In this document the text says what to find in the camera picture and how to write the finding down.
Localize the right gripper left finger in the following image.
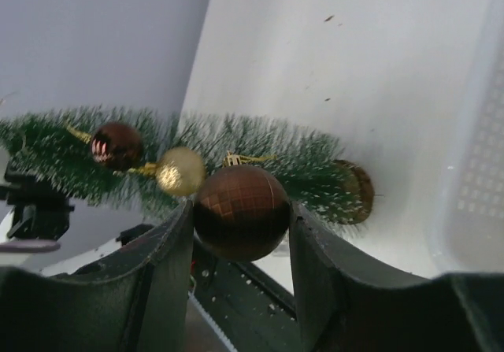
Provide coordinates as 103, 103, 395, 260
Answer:
1, 202, 193, 351

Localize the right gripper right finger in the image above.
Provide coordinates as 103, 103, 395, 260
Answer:
289, 204, 503, 351

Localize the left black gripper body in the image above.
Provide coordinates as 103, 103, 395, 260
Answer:
1, 158, 75, 241

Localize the brown bauble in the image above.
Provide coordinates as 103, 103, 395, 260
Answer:
193, 152, 291, 261
65, 122, 144, 172

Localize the small green christmas tree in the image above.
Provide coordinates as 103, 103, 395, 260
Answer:
1, 106, 373, 228

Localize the gold bauble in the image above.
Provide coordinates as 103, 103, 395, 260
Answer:
128, 146, 207, 197

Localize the white plastic basket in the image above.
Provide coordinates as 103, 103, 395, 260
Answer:
427, 0, 503, 272

